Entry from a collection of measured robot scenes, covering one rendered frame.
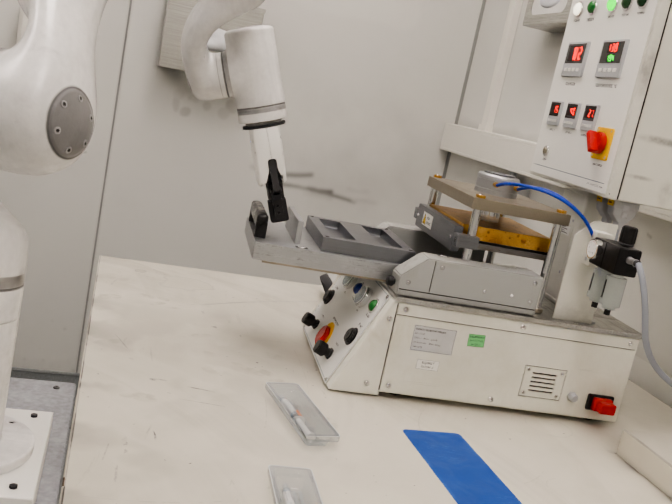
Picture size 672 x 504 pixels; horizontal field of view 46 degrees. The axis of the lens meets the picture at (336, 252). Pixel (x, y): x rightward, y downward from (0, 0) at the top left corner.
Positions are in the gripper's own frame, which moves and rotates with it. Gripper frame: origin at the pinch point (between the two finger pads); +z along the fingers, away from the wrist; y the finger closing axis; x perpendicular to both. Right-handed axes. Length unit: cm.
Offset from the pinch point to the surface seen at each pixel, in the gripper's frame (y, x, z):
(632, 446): 31, 48, 42
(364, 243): 9.8, 12.9, 6.3
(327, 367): 11.2, 3.3, 26.6
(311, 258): 10.9, 3.5, 7.0
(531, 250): 9.9, 42.4, 13.0
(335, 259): 10.9, 7.4, 7.9
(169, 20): -124, -16, -41
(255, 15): -126, 11, -39
